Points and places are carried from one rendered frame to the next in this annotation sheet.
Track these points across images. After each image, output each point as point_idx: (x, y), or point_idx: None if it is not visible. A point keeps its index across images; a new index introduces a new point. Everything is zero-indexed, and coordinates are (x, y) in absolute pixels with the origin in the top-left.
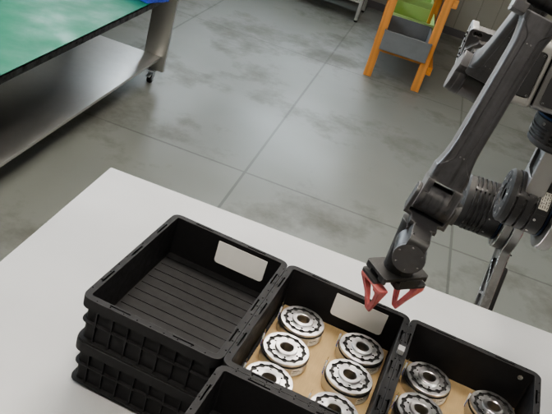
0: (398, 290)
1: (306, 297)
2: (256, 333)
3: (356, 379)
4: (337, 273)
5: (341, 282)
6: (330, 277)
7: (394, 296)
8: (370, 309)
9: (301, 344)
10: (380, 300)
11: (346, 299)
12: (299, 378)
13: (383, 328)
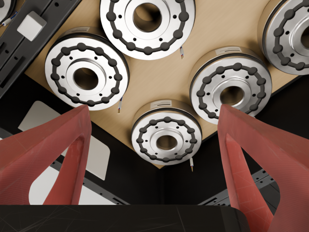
0: (63, 185)
1: (139, 175)
2: (272, 125)
3: (141, 2)
4: (31, 199)
5: (31, 188)
6: (42, 194)
7: (82, 159)
8: (234, 108)
9: (198, 98)
10: (264, 136)
11: (90, 167)
12: (221, 41)
13: (30, 108)
